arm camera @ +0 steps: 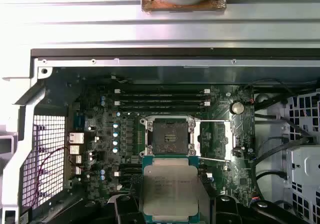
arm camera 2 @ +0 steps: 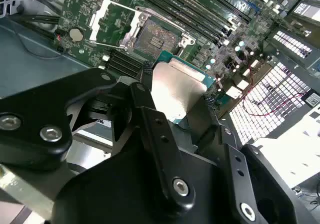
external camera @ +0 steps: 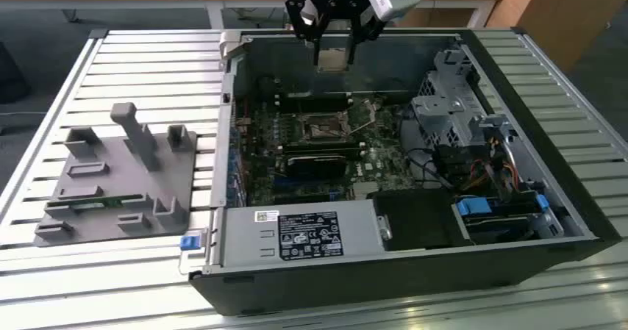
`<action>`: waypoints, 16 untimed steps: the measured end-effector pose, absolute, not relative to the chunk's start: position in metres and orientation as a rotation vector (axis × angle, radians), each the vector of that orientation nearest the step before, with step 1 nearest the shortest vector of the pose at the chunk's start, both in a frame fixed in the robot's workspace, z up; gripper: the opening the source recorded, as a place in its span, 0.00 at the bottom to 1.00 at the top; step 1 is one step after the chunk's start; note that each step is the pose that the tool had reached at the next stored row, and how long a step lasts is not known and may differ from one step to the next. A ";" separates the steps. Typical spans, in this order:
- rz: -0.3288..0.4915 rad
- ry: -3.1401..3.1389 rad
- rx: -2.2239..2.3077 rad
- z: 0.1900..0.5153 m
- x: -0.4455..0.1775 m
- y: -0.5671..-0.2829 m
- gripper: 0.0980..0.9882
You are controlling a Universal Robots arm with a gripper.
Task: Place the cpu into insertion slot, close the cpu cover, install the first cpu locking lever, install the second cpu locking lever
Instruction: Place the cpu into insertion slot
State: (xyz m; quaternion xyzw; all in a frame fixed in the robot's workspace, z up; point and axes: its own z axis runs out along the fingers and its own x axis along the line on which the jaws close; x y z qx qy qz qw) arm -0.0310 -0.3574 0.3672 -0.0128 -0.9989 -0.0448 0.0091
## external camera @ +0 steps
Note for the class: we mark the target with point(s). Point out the black RAM slots bank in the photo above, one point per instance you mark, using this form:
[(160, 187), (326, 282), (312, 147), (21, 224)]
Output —
[(318, 148), (314, 104)]

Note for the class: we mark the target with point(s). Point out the wooden cabinet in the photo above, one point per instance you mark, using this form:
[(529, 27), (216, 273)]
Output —
[(578, 14)]

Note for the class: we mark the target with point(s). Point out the CPU socket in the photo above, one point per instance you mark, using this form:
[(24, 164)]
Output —
[(323, 128)]

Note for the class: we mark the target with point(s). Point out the small silver CPU plate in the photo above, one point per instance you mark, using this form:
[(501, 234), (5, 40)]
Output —
[(333, 60)]

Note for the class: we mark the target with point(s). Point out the green RAM stick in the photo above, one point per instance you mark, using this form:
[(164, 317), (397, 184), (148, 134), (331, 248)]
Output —
[(112, 200)]

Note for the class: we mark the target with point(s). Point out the grey power supply unit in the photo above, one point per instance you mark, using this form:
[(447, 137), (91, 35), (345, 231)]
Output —
[(244, 234)]

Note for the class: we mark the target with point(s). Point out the green motherboard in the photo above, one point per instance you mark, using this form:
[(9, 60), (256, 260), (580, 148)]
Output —
[(382, 150)]

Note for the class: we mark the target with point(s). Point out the black plastic shroud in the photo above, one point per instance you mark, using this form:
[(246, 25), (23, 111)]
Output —
[(417, 216)]

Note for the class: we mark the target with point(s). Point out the grey parts rack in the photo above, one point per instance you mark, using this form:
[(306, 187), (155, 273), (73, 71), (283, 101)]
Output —
[(123, 197)]

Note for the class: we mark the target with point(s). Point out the metal drive cage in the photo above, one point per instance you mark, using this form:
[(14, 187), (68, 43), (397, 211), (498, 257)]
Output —
[(441, 106)]

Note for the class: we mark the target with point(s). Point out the black graphics card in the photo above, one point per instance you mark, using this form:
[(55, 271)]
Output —
[(314, 166)]

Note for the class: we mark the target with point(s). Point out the small silver chipset heatsink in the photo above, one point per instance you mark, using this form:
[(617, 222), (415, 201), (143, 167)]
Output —
[(363, 191)]

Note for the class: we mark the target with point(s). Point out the hard disk in blue carrier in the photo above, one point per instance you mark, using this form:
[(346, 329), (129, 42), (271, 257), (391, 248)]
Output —
[(473, 207)]

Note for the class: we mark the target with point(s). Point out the blue plastic clip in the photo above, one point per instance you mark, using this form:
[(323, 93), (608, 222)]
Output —
[(541, 202)]

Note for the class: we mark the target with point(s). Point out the black printed label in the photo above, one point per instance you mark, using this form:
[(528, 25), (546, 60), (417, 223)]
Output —
[(308, 234)]

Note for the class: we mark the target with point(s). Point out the blue case latch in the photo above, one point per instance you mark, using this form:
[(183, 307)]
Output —
[(190, 243)]

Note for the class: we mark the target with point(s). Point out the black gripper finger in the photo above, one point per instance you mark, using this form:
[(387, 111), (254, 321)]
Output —
[(303, 17), (365, 28)]

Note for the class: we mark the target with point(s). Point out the black open PC case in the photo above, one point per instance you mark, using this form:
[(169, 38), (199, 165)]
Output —
[(343, 289)]

